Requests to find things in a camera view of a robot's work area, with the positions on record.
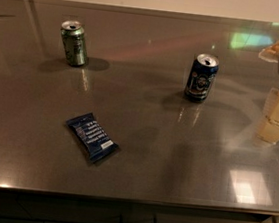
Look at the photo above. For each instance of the blue pepsi can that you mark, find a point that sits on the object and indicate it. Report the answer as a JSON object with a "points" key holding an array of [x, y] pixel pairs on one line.
{"points": [[201, 77]]}

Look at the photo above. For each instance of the blue rxbar blueberry wrapper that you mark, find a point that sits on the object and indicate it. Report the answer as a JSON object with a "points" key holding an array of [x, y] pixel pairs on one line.
{"points": [[97, 142]]}

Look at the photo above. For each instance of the green soda can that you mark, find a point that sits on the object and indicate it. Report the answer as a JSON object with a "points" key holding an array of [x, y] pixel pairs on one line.
{"points": [[73, 37]]}

